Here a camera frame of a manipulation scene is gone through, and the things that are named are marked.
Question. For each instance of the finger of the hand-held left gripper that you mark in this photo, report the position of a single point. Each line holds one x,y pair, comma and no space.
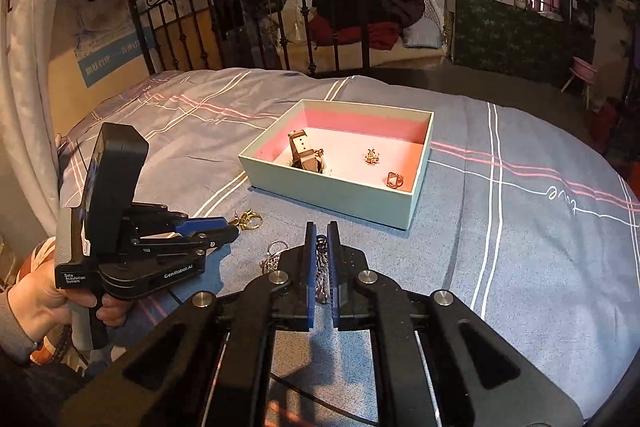
220,237
200,224

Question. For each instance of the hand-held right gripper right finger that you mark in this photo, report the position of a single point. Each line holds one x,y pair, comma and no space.
333,267

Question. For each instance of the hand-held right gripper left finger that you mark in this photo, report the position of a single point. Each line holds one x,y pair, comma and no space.
310,267

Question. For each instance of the gold earring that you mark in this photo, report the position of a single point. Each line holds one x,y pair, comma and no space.
248,220

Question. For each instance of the pale green jewelry box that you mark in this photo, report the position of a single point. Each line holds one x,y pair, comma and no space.
325,187

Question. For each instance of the person's left forearm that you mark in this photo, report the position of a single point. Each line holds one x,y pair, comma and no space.
12,332

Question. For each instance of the person's left hand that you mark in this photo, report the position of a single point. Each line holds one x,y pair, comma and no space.
37,302

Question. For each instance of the gold brooch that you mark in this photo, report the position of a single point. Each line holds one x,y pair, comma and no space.
371,157

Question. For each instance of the white curtain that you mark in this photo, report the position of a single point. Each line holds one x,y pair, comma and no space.
25,107

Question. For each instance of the blue paper poster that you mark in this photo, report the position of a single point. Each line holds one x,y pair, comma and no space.
112,57

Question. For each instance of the grey striped bed sheet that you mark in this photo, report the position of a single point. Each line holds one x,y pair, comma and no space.
500,217

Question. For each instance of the white daybed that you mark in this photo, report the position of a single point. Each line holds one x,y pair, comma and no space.
400,54

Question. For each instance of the light blue pillow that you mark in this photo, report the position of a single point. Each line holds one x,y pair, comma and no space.
424,34

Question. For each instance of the pile of dark clothes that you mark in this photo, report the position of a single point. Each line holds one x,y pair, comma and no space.
360,14

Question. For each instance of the green patterned cover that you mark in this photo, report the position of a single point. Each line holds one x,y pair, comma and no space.
515,37

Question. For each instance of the pink stool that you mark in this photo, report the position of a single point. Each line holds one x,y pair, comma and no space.
584,69

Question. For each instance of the black iron bed frame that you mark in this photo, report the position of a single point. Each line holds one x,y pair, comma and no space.
250,7

